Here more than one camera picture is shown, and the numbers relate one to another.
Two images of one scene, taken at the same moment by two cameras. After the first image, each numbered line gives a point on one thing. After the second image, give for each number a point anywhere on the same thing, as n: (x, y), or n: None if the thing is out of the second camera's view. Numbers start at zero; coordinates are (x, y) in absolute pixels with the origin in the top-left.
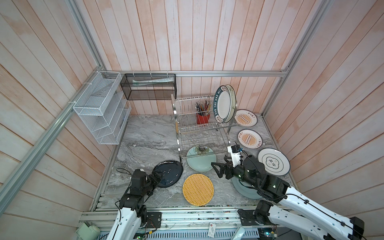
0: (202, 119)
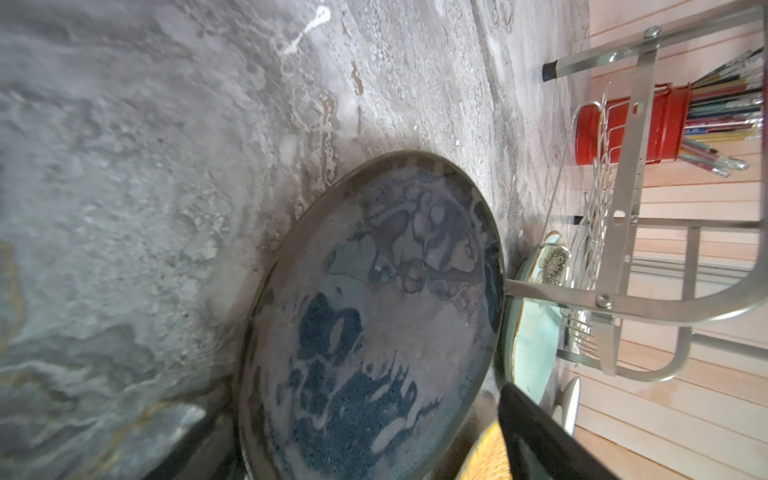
0: (602, 130)
